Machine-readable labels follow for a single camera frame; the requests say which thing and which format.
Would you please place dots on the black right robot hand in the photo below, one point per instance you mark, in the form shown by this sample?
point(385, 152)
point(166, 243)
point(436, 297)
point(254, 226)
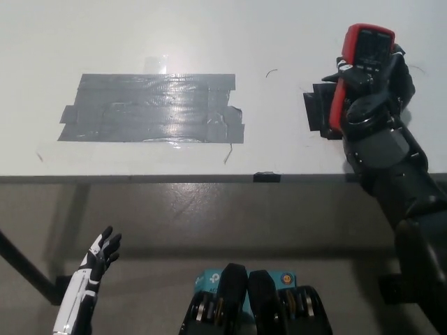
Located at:
point(398, 90)

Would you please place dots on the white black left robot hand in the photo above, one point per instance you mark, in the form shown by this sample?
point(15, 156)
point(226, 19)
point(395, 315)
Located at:
point(80, 289)

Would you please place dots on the red digital multimeter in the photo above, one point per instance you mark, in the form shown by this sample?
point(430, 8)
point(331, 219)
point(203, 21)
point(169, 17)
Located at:
point(370, 45)

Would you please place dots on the black teal robot torso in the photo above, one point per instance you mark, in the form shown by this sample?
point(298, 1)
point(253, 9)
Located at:
point(258, 307)

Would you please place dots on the black diagonal table leg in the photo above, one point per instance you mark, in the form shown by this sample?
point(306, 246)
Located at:
point(24, 265)

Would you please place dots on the black tape patch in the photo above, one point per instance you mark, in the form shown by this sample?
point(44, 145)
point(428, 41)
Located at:
point(317, 108)

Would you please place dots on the grey duct tape patch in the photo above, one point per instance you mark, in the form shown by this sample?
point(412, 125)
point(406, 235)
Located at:
point(150, 110)

